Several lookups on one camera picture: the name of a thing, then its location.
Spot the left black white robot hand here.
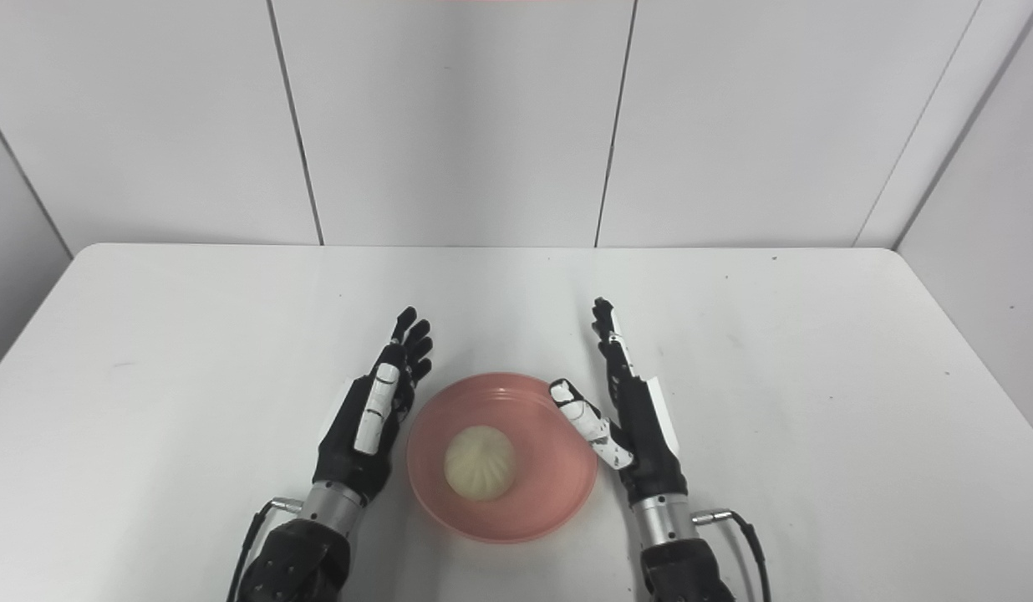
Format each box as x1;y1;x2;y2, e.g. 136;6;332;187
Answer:
313;307;435;508

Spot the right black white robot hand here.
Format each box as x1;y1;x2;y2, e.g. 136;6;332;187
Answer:
549;297;690;508

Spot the pink round plate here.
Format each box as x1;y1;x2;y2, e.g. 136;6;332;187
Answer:
406;373;599;544

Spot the white steamed bun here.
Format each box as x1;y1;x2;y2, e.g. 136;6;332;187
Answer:
444;425;517;503

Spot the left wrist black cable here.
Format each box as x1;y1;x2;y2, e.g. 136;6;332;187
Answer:
226;497;305;602

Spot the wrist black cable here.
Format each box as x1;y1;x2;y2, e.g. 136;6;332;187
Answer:
692;508;773;602
226;497;305;602

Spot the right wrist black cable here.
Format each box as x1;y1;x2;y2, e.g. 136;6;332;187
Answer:
692;508;773;602

